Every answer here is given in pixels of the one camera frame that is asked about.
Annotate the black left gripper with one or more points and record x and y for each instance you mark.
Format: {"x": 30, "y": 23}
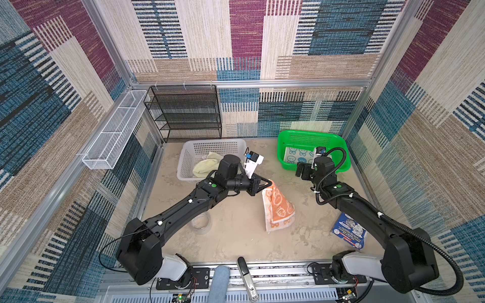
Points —
{"x": 253, "y": 187}

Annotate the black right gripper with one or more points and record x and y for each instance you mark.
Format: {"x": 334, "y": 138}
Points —
{"x": 306, "y": 168}

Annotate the blue bunny pattern towel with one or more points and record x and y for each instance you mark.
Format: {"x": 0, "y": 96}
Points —
{"x": 295, "y": 155}

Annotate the orange pattern towel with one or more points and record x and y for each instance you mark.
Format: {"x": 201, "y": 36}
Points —
{"x": 279, "y": 212}

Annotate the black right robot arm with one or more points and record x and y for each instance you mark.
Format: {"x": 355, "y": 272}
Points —
{"x": 407, "y": 263}

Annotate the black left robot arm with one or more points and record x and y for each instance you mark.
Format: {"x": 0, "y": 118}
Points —
{"x": 140, "y": 250}

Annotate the pale yellow towel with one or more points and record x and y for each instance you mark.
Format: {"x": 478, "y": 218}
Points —
{"x": 207, "y": 164}

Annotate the blue printed booklet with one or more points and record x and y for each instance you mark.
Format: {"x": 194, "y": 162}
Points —
{"x": 349, "y": 230}

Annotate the clear tape roll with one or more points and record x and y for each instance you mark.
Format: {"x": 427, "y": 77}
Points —
{"x": 201, "y": 224}

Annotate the white plastic laundry basket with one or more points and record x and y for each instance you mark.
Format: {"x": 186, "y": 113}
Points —
{"x": 197, "y": 151}

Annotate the black silver handheld tool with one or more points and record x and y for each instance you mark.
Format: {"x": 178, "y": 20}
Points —
{"x": 247, "y": 279}

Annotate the grey blue foam cylinder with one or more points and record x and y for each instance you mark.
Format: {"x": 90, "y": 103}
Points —
{"x": 219, "y": 285}

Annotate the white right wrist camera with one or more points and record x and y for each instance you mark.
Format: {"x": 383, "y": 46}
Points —
{"x": 319, "y": 151}

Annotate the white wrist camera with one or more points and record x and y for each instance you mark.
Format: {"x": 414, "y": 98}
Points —
{"x": 252, "y": 160}
{"x": 319, "y": 151}

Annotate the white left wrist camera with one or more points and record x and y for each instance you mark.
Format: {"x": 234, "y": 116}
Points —
{"x": 252, "y": 160}

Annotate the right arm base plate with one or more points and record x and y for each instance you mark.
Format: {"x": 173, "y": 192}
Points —
{"x": 322, "y": 274}

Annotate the black wire shelf rack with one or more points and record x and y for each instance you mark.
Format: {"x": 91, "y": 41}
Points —
{"x": 185, "y": 112}

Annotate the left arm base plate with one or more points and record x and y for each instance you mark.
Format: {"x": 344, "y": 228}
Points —
{"x": 195, "y": 278}

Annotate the white wire mesh wall basket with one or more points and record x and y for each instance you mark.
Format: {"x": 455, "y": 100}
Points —
{"x": 112, "y": 140}

